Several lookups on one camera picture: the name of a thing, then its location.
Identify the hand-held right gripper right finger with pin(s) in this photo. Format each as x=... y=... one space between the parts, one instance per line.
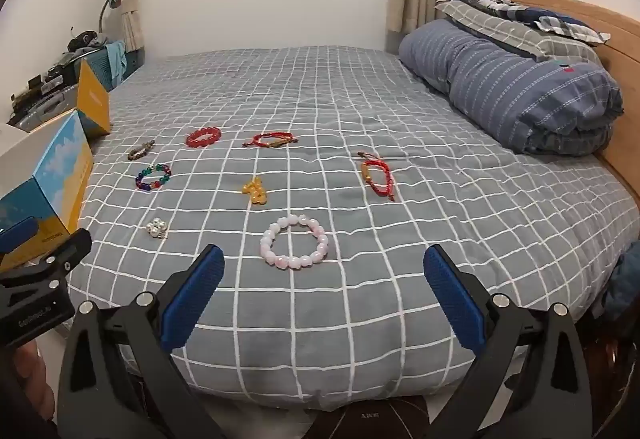
x=455 y=299

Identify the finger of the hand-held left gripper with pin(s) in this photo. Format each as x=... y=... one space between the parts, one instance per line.
x=67 y=249
x=15 y=228

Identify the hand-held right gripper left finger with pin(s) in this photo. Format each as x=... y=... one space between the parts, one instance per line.
x=192 y=299

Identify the white cardboard box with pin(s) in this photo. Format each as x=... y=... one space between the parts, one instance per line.
x=55 y=169

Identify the person's left hand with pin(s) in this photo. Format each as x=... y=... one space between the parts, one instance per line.
x=22 y=379

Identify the grey suitcase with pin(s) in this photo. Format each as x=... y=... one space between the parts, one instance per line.
x=45 y=109

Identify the dark blue cloth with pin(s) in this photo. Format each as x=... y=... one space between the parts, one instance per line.
x=625 y=284

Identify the teal suitcase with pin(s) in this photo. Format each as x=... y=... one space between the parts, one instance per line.
x=102 y=64

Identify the teal cloth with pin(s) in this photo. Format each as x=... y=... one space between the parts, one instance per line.
x=117 y=60

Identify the grey checked bed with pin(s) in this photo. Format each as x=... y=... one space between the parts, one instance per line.
x=350 y=129

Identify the folded blue striped duvet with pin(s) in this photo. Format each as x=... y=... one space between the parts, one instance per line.
x=520 y=89

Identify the blue desk lamp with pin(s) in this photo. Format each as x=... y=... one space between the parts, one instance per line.
x=107 y=9

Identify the grey checked pillow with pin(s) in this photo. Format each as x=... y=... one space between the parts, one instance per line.
x=500 y=24

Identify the blue patterned pillow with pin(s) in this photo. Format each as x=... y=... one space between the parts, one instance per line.
x=530 y=14

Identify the wooden headboard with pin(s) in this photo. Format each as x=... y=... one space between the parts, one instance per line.
x=620 y=49

